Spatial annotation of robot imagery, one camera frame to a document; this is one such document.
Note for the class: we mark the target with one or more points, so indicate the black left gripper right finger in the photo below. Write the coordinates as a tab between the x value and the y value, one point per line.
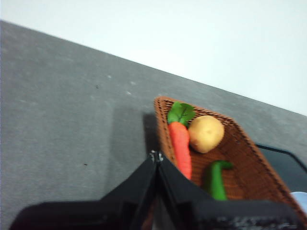
216	215

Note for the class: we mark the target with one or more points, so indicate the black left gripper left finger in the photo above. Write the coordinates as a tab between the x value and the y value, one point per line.
96	215

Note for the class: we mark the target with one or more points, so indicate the long green pepper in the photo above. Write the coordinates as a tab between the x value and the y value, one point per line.
216	184

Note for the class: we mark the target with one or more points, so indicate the brown woven wicker basket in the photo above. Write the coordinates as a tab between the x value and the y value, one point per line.
244	167

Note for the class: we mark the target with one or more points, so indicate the orange carrot with green leaves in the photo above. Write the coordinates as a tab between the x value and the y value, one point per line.
181	146

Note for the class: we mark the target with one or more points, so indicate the yellow-brown potato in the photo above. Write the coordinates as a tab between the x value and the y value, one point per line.
206	134

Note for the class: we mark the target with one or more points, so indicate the black flat tray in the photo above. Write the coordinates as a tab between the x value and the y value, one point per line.
283	163

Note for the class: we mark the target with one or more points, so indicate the pale blue plate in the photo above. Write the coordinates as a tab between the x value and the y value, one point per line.
299	198

